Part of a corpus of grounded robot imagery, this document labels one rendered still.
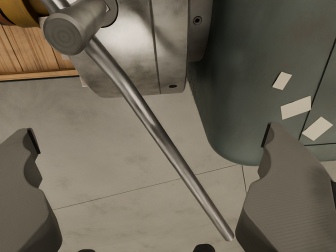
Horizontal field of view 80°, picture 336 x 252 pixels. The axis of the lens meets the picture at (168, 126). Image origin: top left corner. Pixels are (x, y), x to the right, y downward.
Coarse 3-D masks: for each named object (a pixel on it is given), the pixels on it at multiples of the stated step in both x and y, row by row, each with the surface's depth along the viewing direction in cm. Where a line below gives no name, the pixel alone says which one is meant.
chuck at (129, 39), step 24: (72, 0) 17; (120, 0) 17; (144, 0) 17; (120, 24) 18; (144, 24) 19; (120, 48) 20; (144, 48) 20; (96, 72) 23; (144, 72) 23; (120, 96) 31
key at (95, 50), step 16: (48, 0) 11; (64, 0) 12; (96, 48) 13; (96, 64) 14; (112, 64) 14; (112, 80) 14; (128, 80) 15; (128, 96) 15; (144, 112) 15; (160, 128) 16; (160, 144) 17; (176, 160) 17; (192, 176) 18; (192, 192) 19; (208, 208) 19; (224, 224) 21
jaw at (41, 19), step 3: (39, 18) 29; (42, 18) 29; (45, 18) 29; (39, 21) 29; (42, 21) 29; (39, 24) 30; (42, 24) 30; (42, 27) 30; (42, 30) 30; (42, 33) 30; (45, 39) 30; (63, 54) 31; (63, 57) 32; (66, 57) 32; (81, 78) 33; (81, 81) 33; (84, 84) 33
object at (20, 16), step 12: (0, 0) 26; (12, 0) 27; (24, 0) 27; (36, 0) 28; (0, 12) 28; (12, 12) 28; (24, 12) 27; (36, 12) 29; (12, 24) 31; (24, 24) 30; (36, 24) 29
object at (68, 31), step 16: (80, 0) 13; (96, 0) 15; (48, 16) 10; (64, 16) 10; (80, 16) 11; (96, 16) 13; (48, 32) 11; (64, 32) 11; (80, 32) 11; (64, 48) 11; (80, 48) 11
